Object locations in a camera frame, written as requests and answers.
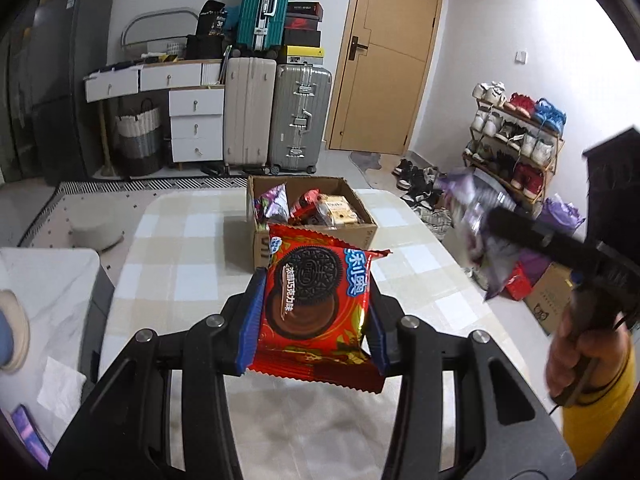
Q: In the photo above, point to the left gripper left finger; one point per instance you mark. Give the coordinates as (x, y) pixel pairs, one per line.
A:
(160, 410)

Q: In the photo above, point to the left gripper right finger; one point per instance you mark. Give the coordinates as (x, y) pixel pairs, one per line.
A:
(464, 410)

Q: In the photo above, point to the purple silver snack packet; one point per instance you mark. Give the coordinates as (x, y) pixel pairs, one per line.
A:
(470, 195)

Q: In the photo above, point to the red oreo cookie packet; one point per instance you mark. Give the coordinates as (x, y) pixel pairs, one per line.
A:
(315, 310)

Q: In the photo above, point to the right hand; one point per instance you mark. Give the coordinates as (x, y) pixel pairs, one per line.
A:
(589, 349)

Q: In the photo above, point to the wooden shoe rack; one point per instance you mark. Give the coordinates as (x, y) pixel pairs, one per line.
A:
(515, 140)

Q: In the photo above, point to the cardboard box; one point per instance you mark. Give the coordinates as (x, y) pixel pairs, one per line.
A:
(292, 201)

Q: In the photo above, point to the patterned floor rug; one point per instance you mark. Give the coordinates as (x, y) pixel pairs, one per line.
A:
(122, 203)

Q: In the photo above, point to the beige cookie packet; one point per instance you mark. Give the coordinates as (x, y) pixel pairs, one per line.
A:
(336, 211)

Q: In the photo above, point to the woven laundry basket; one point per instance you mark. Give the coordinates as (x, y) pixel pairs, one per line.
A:
(140, 139)

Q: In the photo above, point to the white drawer desk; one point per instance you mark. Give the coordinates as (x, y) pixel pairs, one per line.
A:
(189, 95)

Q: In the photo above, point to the silver suitcase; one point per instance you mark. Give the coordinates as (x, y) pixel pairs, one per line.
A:
(299, 109)

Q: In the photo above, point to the beige suitcase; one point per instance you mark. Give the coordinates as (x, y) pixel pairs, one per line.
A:
(248, 96)

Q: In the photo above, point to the wooden door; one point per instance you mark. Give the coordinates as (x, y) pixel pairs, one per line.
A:
(381, 75)

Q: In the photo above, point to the stacked shoe boxes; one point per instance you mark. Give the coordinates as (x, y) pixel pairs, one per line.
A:
(301, 41)

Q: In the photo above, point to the dark grey refrigerator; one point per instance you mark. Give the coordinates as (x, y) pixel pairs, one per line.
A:
(66, 42)

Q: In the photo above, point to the teal suitcase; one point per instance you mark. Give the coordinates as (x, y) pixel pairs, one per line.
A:
(261, 26)

